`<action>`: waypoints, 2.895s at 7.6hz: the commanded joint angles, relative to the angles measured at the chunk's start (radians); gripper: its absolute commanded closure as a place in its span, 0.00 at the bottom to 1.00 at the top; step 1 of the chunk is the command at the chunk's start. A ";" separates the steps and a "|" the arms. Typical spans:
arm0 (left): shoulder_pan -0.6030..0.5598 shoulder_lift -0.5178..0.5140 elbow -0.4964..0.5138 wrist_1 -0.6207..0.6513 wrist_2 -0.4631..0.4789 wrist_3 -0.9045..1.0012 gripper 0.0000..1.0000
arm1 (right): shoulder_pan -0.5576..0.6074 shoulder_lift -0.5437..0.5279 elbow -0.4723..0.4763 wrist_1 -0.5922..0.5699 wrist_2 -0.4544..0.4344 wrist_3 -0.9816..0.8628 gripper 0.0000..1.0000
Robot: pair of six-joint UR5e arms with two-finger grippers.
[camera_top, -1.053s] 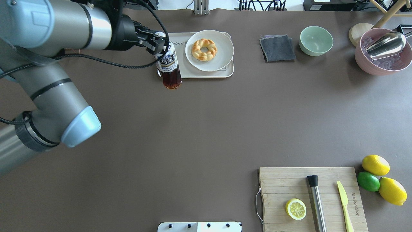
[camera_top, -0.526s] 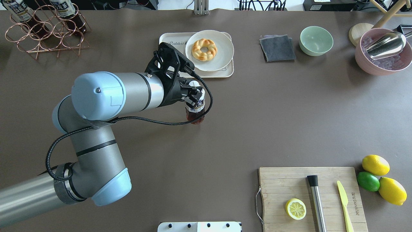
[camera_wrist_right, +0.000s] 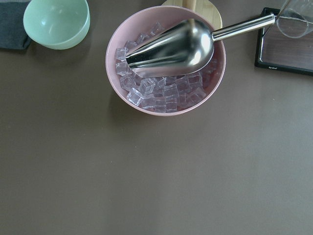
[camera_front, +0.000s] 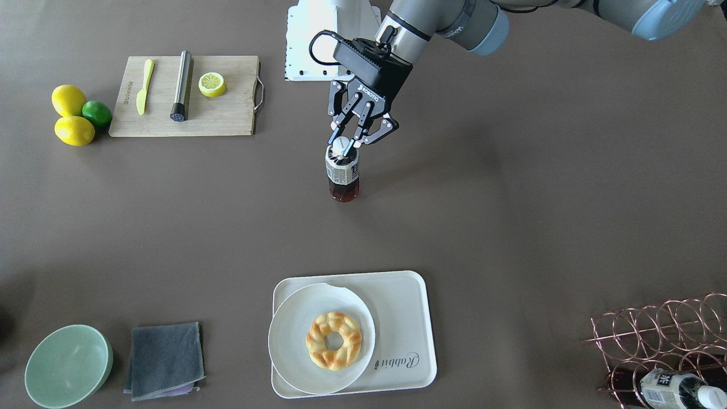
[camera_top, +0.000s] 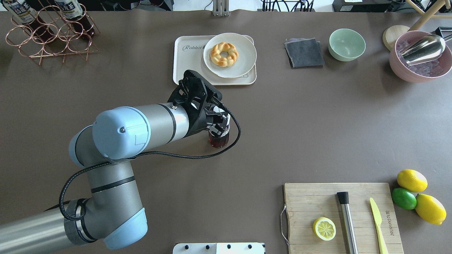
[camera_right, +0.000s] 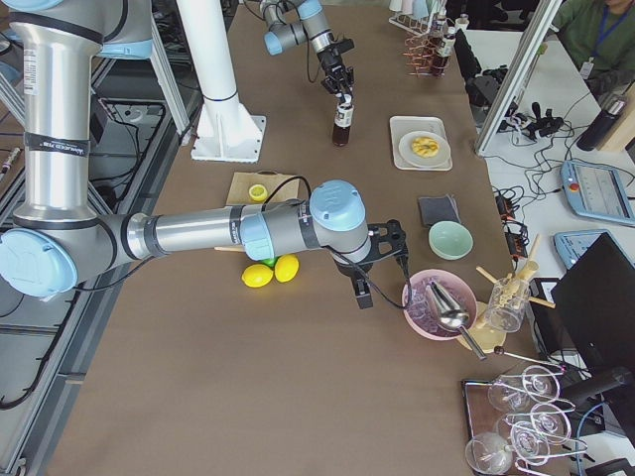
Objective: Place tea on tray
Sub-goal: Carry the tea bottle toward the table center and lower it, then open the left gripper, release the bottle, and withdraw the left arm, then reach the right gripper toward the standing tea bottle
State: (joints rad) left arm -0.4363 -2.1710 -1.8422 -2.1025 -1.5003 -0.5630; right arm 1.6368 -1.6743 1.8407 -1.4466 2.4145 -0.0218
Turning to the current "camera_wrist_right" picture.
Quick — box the dark wooden tray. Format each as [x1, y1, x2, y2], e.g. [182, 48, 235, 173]
[254, 7, 313, 76]

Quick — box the pink bowl with ice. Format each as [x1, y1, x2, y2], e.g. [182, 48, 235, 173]
[106, 5, 226, 117]

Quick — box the metal ice scoop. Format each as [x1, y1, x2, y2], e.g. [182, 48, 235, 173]
[126, 13, 275, 78]

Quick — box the wooden cup tree stand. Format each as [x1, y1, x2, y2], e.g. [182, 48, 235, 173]
[162, 0, 223, 29]

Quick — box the green bowl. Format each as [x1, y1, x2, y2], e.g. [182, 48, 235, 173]
[23, 0, 90, 49]

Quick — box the grey folded cloth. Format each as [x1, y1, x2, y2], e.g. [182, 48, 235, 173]
[0, 0, 31, 50]

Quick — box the clear glass mug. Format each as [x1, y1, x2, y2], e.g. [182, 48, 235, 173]
[276, 0, 313, 38]

